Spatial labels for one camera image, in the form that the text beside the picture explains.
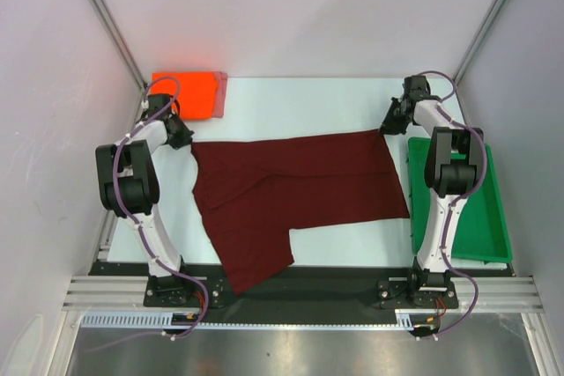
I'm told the dark red t shirt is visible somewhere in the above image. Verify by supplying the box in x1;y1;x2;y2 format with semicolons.
191;129;409;295

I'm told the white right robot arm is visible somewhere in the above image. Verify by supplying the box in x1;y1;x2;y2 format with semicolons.
380;98;487;274

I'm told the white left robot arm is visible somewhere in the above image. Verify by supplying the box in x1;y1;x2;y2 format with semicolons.
95;93;194;306

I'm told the folded orange t shirt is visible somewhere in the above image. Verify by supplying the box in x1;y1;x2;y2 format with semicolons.
151;72;219;121

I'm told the folded pink t shirt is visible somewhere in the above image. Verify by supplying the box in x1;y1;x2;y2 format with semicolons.
212;72;228;119

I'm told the green plastic tray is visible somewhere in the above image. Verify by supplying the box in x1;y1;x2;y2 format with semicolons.
407;137;513;263

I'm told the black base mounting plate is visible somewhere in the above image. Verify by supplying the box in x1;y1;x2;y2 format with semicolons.
90;262;459;325

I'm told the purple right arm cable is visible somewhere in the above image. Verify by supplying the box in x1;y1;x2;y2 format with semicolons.
418;70;488;271

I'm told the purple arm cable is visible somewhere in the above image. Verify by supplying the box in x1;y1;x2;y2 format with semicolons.
418;70;488;271
112;76;208;306

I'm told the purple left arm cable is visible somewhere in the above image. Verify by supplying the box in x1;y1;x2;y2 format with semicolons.
112;76;208;306

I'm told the aluminium front frame rail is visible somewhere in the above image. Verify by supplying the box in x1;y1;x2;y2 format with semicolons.
63;276;544;313

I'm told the white slotted cable duct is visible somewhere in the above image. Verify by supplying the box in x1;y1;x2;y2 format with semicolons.
81;311;432;332

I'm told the right rear aluminium post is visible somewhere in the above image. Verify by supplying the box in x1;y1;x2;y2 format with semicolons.
453;0;509;86

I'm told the aluminium post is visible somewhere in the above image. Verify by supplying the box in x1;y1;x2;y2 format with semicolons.
88;0;146;89
453;0;509;86

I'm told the left rear aluminium post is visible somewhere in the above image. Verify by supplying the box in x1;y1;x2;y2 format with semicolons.
88;0;146;89

